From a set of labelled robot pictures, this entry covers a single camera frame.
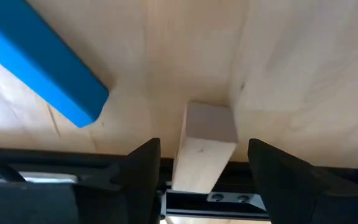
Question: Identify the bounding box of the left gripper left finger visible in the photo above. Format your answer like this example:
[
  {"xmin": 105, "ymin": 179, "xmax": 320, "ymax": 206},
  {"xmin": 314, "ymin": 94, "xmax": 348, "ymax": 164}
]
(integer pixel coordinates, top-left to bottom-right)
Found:
[{"xmin": 0, "ymin": 137, "xmax": 162, "ymax": 224}]

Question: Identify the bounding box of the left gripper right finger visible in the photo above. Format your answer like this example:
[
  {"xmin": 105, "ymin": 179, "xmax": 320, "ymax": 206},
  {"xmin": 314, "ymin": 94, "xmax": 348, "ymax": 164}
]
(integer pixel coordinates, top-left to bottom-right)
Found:
[{"xmin": 247, "ymin": 138, "xmax": 358, "ymax": 224}]

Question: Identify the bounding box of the natural wooden block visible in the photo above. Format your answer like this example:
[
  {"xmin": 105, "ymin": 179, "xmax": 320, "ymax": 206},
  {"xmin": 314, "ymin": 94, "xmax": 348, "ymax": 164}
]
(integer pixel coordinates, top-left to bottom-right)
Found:
[{"xmin": 170, "ymin": 100, "xmax": 239, "ymax": 195}]

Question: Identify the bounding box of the thick blue long block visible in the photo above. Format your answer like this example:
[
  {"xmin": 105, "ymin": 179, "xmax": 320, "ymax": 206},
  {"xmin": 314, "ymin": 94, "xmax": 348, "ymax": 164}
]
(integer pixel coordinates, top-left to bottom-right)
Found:
[{"xmin": 0, "ymin": 0, "xmax": 110, "ymax": 129}]

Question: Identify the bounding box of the black aluminium frame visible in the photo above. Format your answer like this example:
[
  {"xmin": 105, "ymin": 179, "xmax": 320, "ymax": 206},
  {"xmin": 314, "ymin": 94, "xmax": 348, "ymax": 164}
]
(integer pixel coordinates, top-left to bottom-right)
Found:
[{"xmin": 0, "ymin": 146, "xmax": 358, "ymax": 222}]

